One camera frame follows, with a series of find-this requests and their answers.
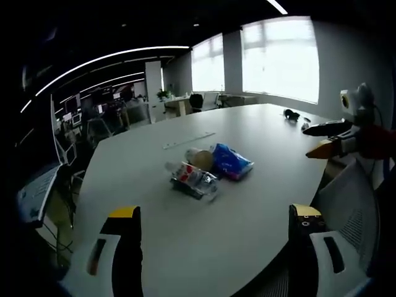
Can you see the round tan lidded container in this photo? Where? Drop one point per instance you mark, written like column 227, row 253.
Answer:
column 201, row 158

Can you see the green potted plant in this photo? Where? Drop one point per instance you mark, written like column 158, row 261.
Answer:
column 164, row 94

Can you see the black office chair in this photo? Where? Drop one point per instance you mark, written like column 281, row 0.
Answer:
column 196, row 103

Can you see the grey table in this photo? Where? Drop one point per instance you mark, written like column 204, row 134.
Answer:
column 173, row 235

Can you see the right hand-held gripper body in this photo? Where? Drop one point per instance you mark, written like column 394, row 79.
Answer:
column 355, row 103

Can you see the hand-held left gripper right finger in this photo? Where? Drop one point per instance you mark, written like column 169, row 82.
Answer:
column 312, row 244

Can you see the red and white snack packet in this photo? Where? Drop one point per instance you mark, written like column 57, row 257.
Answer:
column 185, row 174

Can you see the white ruler strip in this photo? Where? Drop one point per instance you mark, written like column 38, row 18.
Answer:
column 189, row 140

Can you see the blue tissue packet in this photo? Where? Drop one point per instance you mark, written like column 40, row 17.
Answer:
column 230, row 162

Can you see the open laptop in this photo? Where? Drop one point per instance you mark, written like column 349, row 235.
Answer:
column 37, row 191

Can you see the grey mesh office chair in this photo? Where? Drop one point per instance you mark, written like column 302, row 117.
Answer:
column 349, row 216

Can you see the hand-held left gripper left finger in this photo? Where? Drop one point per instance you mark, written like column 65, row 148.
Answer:
column 102, row 247

